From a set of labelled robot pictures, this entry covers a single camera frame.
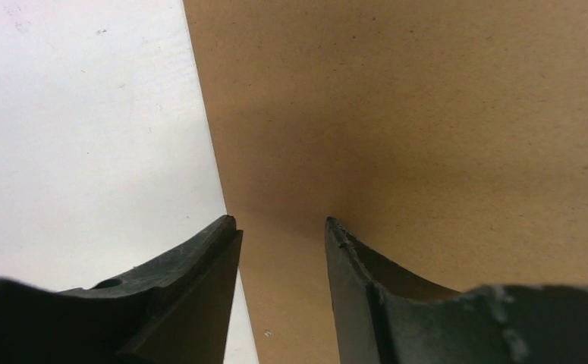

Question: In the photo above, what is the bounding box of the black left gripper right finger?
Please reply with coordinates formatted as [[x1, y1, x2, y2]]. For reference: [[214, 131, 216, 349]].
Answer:
[[325, 218, 588, 363]]

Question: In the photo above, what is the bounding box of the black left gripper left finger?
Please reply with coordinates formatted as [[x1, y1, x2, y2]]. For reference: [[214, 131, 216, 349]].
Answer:
[[0, 215, 243, 363]]

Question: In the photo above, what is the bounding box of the brown cardboard backing board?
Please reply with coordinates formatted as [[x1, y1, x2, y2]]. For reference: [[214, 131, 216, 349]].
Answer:
[[184, 1, 588, 363]]

